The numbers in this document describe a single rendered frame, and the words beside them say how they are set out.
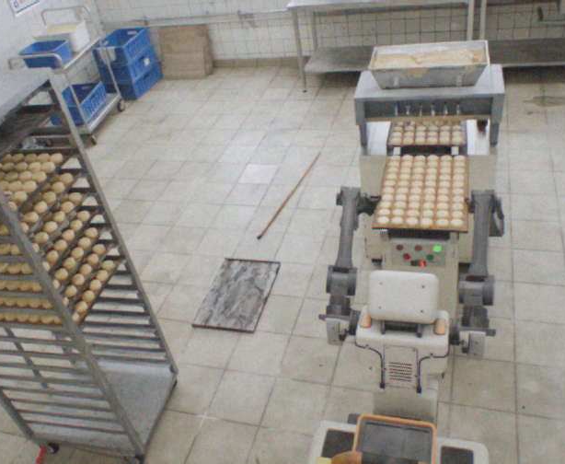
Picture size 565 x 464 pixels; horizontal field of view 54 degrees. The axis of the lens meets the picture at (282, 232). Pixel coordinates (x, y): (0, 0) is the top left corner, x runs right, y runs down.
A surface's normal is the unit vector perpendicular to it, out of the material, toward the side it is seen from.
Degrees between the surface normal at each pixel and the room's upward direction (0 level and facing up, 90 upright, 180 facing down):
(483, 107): 90
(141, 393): 0
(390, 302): 47
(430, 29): 90
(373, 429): 0
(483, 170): 90
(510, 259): 0
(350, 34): 90
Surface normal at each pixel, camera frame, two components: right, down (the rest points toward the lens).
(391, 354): -0.27, 0.51
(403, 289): -0.29, -0.07
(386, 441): -0.15, -0.78
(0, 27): 0.95, 0.06
